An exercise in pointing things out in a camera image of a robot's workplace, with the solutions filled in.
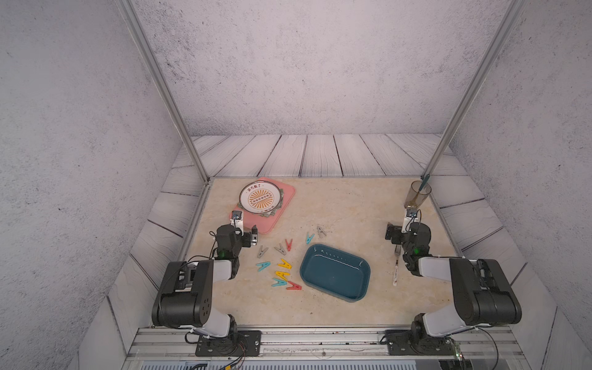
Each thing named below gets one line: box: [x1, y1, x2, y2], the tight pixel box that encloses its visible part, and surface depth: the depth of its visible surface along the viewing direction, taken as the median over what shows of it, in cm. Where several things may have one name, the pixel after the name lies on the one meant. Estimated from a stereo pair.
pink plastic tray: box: [229, 176, 296, 235], surface depth 113 cm
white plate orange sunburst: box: [238, 180, 282, 214], surface depth 113 cm
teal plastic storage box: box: [299, 243, 372, 303], surface depth 89 cm
